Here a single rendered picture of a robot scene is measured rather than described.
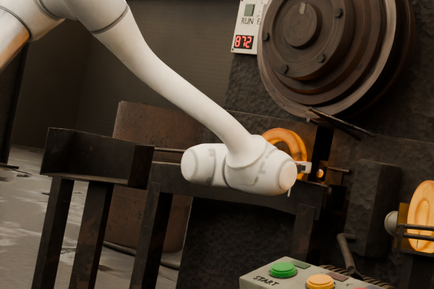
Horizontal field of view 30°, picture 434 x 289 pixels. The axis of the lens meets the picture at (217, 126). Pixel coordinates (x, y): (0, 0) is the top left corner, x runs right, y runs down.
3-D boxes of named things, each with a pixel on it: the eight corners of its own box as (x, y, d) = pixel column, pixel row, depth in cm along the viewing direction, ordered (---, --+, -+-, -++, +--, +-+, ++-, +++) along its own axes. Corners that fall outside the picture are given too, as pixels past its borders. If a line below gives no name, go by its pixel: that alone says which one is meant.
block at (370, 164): (362, 252, 212) (380, 162, 212) (388, 259, 206) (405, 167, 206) (338, 250, 204) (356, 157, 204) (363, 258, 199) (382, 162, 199)
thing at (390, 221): (405, 238, 191) (409, 213, 192) (422, 240, 182) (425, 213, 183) (382, 233, 190) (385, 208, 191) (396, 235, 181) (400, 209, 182)
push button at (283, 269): (282, 269, 129) (281, 259, 129) (301, 276, 127) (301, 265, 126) (265, 277, 127) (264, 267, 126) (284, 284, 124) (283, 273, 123)
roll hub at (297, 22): (264, 76, 227) (283, -22, 227) (344, 85, 206) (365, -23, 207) (250, 72, 223) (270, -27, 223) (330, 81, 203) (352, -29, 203)
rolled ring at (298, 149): (274, 114, 230) (281, 116, 232) (239, 164, 236) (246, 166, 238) (312, 155, 218) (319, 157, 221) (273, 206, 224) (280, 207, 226)
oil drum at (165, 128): (144, 234, 565) (168, 109, 566) (201, 255, 523) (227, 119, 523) (74, 229, 524) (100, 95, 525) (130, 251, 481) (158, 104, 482)
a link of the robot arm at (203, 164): (217, 184, 206) (254, 191, 196) (170, 184, 195) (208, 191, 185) (220, 142, 206) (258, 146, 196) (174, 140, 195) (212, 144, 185)
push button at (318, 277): (318, 282, 124) (318, 271, 124) (339, 289, 121) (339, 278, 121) (301, 290, 121) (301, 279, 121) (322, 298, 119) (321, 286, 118)
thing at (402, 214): (422, 255, 182) (429, 208, 183) (423, 255, 181) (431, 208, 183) (392, 249, 181) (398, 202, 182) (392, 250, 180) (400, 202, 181)
